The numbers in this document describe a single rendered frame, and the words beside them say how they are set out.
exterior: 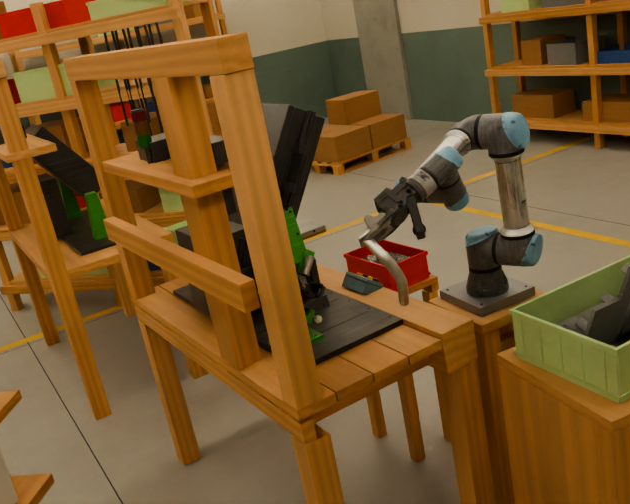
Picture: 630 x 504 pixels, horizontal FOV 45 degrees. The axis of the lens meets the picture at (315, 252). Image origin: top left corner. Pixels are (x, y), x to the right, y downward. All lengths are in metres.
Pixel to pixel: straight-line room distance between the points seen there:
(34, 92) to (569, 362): 4.54
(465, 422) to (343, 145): 6.40
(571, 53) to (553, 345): 6.15
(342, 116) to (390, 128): 0.61
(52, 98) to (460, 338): 4.02
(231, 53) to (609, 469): 1.51
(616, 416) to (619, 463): 0.14
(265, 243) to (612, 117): 6.44
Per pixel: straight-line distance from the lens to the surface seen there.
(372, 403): 3.56
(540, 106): 8.80
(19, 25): 5.97
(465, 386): 2.63
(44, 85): 5.89
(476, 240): 2.68
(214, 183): 2.27
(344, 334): 2.58
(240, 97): 1.96
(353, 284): 2.92
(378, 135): 9.17
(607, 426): 2.23
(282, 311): 2.11
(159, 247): 2.70
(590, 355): 2.27
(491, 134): 2.50
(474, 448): 2.76
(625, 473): 2.32
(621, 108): 8.12
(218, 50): 1.94
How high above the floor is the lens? 1.99
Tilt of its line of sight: 18 degrees down
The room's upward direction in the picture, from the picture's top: 11 degrees counter-clockwise
